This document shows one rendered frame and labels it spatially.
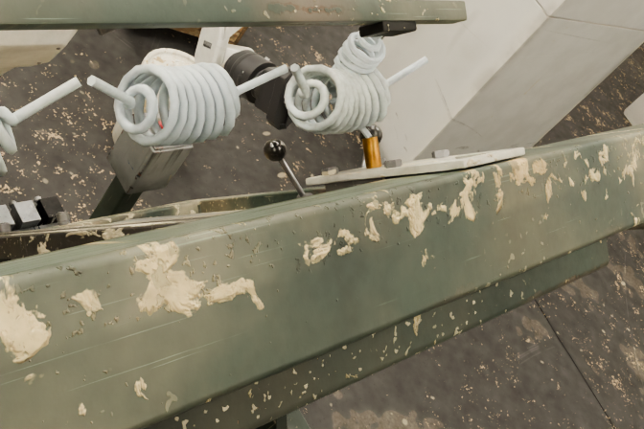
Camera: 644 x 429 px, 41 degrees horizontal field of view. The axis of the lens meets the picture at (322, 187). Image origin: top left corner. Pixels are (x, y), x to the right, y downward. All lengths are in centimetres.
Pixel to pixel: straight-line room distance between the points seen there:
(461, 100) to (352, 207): 318
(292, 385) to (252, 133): 293
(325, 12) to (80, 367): 38
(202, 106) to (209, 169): 281
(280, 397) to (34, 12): 45
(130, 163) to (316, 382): 132
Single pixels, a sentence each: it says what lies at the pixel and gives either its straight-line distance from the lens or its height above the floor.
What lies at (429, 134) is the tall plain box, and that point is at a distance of 389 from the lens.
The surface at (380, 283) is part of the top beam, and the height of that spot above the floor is 191.
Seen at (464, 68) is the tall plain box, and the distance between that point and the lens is 378.
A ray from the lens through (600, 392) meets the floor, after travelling 422.
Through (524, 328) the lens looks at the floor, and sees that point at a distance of 406.
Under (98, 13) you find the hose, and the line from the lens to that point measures 59.
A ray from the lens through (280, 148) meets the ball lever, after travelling 140.
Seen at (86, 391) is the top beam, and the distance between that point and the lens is 48.
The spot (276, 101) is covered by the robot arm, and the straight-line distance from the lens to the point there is 164.
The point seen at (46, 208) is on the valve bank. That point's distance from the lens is 204.
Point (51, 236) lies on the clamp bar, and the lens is 132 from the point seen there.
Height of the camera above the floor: 231
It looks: 38 degrees down
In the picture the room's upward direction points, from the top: 41 degrees clockwise
